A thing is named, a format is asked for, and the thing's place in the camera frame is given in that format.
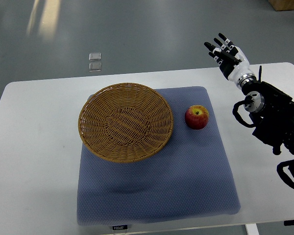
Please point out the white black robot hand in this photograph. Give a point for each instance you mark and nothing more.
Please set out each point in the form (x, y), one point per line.
(232, 62)

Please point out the red apple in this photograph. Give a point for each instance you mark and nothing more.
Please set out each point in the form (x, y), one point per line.
(196, 117)

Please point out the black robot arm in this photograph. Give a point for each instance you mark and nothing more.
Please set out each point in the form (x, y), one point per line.
(270, 112)

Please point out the brown wicker basket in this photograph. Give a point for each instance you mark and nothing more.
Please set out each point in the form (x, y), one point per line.
(125, 123)

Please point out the wooden box corner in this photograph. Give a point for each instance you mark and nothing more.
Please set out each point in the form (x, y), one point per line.
(282, 5)

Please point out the blue-grey cloth mat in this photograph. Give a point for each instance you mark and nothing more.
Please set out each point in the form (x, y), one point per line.
(189, 177)

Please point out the upper floor plate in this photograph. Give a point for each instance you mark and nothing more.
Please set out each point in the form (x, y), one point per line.
(95, 56)

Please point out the white table leg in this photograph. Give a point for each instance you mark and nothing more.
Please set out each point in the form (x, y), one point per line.
(251, 229)

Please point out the black table label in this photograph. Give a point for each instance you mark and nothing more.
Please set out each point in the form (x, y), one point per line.
(120, 227)

